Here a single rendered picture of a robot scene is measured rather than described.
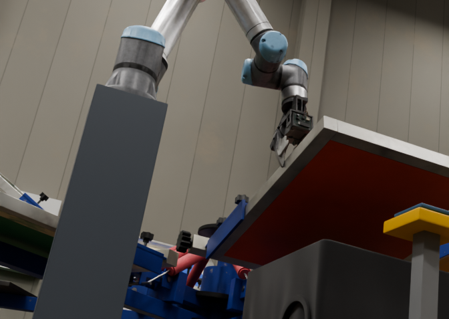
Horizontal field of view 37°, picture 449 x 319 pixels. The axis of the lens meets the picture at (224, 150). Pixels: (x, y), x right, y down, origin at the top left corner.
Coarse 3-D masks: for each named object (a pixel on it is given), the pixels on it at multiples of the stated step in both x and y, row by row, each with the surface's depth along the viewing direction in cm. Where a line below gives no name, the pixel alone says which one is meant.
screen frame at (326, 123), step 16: (320, 128) 165; (336, 128) 165; (352, 128) 167; (304, 144) 172; (320, 144) 169; (352, 144) 168; (368, 144) 168; (384, 144) 168; (400, 144) 170; (288, 160) 180; (304, 160) 175; (400, 160) 172; (416, 160) 171; (432, 160) 172; (448, 160) 174; (272, 176) 188; (288, 176) 182; (448, 176) 176; (272, 192) 189; (256, 208) 196; (240, 224) 205; (224, 256) 222
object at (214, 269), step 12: (204, 228) 294; (216, 228) 290; (228, 264) 292; (204, 276) 290; (216, 276) 285; (228, 276) 285; (204, 288) 286; (216, 288) 283; (228, 288) 283; (216, 300) 276; (204, 312) 280; (216, 312) 279
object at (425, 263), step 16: (416, 208) 135; (384, 224) 145; (400, 224) 139; (416, 224) 136; (432, 224) 135; (448, 224) 136; (416, 240) 140; (432, 240) 138; (448, 240) 142; (416, 256) 138; (432, 256) 137; (416, 272) 137; (432, 272) 136; (416, 288) 135; (432, 288) 135; (416, 304) 134; (432, 304) 133
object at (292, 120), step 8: (296, 96) 188; (288, 104) 191; (296, 104) 187; (304, 104) 190; (288, 112) 186; (296, 112) 185; (304, 112) 186; (288, 120) 187; (296, 120) 184; (304, 120) 185; (312, 120) 186; (280, 128) 188; (288, 128) 185; (296, 128) 183; (304, 128) 183; (312, 128) 184; (288, 136) 187; (296, 136) 187; (304, 136) 185; (296, 144) 190
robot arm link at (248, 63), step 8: (248, 64) 194; (280, 64) 197; (248, 72) 194; (256, 72) 192; (280, 72) 195; (248, 80) 195; (256, 80) 195; (264, 80) 194; (272, 80) 195; (280, 80) 195; (272, 88) 198
